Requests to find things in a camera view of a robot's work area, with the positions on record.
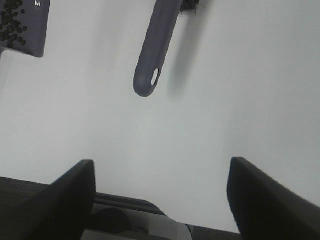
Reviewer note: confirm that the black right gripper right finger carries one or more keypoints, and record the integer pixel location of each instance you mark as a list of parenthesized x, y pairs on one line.
[(263, 209)]

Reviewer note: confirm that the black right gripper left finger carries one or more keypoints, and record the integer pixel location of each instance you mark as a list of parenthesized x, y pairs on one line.
[(58, 212)]

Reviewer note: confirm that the pile of coffee beans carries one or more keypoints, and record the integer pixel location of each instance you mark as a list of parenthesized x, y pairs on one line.
[(12, 27)]

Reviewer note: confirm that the purple hand brush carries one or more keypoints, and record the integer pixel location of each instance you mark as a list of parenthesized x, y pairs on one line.
[(156, 43)]

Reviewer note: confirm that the purple dustpan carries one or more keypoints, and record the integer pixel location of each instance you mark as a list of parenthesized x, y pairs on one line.
[(36, 20)]

